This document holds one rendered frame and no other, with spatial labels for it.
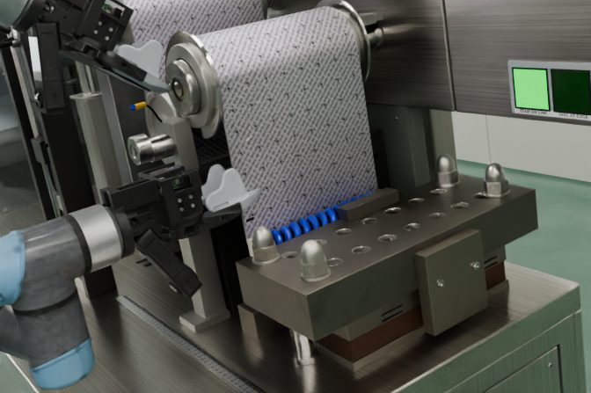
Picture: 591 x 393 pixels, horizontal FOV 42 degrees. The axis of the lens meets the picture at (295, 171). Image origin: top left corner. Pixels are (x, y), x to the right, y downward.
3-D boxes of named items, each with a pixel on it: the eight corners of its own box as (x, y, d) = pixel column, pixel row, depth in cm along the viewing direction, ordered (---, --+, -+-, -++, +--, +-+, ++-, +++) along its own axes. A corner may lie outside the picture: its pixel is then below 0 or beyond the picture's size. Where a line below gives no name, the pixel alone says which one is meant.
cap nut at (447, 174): (430, 185, 117) (426, 156, 116) (447, 178, 119) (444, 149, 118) (448, 188, 114) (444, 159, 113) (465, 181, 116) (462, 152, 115)
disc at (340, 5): (380, 83, 112) (324, 102, 124) (383, 83, 112) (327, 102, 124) (349, -16, 111) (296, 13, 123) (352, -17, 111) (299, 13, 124)
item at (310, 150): (246, 243, 106) (221, 113, 101) (375, 192, 118) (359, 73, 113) (249, 244, 106) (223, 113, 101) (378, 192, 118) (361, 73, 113)
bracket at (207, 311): (178, 324, 116) (132, 127, 107) (215, 308, 119) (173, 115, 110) (193, 335, 111) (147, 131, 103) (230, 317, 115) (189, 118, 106)
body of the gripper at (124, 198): (204, 168, 96) (114, 198, 90) (217, 231, 99) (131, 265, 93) (177, 159, 102) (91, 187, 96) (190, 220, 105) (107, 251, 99)
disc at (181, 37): (231, 129, 99) (186, 145, 111) (235, 128, 99) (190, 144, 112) (195, 18, 98) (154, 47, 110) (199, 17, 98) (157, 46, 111)
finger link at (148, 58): (193, 58, 102) (131, 25, 97) (174, 98, 102) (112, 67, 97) (183, 58, 105) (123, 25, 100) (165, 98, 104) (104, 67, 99)
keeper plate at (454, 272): (424, 331, 99) (413, 253, 96) (477, 302, 105) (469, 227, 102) (437, 338, 97) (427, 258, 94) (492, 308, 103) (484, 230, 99)
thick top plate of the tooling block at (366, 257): (243, 303, 102) (235, 261, 101) (456, 207, 123) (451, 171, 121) (314, 342, 89) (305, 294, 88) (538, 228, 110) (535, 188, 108)
